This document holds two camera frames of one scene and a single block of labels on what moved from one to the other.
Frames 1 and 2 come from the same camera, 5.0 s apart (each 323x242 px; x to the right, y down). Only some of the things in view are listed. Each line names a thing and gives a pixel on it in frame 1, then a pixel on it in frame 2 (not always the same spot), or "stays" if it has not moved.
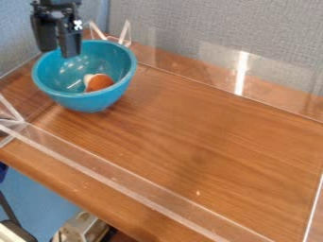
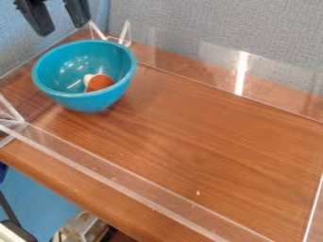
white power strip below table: (85, 229) stays
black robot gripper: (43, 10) to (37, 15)
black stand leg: (13, 223) stays
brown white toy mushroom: (97, 81) stays
